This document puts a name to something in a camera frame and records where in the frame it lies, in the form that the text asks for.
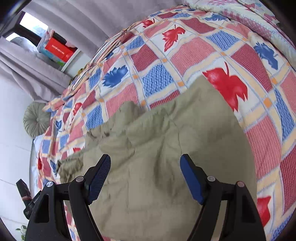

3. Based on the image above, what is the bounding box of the red box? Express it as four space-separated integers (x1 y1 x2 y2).
44 37 77 63

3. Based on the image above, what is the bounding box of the white window sill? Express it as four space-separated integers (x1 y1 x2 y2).
59 48 82 73

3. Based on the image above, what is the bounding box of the blue colourful box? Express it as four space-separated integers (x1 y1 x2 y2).
37 28 68 68

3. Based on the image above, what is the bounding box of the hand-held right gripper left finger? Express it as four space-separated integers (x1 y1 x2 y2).
24 154 112 241

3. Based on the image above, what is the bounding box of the leaf print checked blanket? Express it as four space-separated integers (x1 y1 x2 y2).
35 0 296 241

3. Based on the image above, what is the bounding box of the green plant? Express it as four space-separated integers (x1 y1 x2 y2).
16 224 28 240

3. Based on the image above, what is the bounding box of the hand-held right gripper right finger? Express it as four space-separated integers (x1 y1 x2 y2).
179 154 266 241

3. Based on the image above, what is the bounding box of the grey curtain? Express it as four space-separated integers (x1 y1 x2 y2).
0 37 73 102
23 0 185 48

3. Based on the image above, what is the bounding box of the khaki puffer jacket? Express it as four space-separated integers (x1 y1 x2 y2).
57 75 259 241

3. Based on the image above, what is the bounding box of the round grey-green cushion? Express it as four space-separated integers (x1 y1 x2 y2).
23 101 52 138

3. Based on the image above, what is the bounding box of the pink checked quilt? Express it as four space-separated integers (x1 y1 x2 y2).
183 0 296 71

